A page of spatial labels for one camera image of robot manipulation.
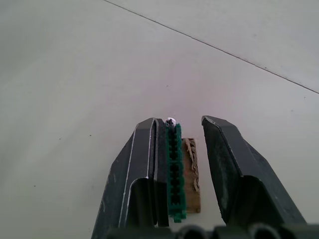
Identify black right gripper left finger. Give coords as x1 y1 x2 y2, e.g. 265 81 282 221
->
91 117 188 239

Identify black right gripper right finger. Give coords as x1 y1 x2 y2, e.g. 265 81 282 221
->
201 115 309 228

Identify torn brown cardboard strip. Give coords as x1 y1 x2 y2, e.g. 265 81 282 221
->
182 137 201 214

